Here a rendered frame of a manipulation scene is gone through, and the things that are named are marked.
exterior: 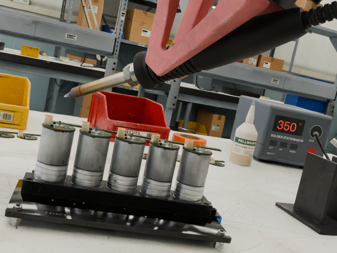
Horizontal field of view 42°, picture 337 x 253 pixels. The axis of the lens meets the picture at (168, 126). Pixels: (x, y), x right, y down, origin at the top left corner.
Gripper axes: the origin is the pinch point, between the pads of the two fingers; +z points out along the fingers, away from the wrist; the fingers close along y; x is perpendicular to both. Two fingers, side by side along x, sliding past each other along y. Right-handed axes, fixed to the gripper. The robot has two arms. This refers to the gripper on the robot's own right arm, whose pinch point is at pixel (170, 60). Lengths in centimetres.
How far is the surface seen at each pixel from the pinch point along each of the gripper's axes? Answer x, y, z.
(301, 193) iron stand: 8.8, -23.1, 7.0
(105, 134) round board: -2.4, -3.0, 8.9
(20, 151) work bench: -13.1, -8.6, 22.3
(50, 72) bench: -149, -158, 109
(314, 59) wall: -155, -570, 40
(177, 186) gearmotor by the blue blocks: 3.4, -7.5, 9.3
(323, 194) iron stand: 10.5, -21.3, 4.8
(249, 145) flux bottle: -2.7, -38.8, 12.6
